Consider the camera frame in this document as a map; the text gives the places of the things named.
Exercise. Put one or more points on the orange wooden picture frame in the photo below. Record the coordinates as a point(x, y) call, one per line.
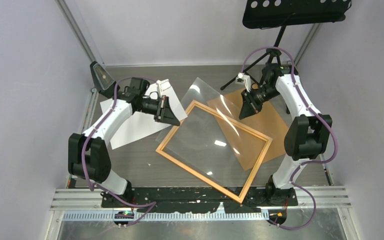
point(237, 193)

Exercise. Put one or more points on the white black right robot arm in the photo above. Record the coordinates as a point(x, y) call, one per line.
point(308, 134)

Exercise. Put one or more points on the clear acrylic sheet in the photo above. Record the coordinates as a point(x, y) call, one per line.
point(200, 143)

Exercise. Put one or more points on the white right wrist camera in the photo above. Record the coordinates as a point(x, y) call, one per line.
point(244, 79)

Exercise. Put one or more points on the illustrated photo print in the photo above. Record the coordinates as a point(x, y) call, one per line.
point(140, 125)

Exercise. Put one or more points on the brown backing board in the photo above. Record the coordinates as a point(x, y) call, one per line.
point(255, 129)

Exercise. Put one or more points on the black metronome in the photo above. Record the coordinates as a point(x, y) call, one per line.
point(103, 81)

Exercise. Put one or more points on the aluminium rail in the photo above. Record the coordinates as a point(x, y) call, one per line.
point(84, 199)

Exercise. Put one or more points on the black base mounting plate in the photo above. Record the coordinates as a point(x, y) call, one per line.
point(202, 200)

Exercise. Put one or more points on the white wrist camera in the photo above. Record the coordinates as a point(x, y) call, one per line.
point(162, 86)
point(244, 79)

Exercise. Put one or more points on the black music stand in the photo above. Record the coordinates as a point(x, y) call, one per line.
point(279, 14)

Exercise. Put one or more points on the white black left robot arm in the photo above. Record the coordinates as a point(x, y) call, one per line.
point(88, 156)

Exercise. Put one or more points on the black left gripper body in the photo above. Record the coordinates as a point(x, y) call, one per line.
point(161, 104)

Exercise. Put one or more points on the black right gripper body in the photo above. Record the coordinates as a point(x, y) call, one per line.
point(257, 97)

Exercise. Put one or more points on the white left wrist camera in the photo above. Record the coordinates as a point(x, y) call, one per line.
point(162, 86)

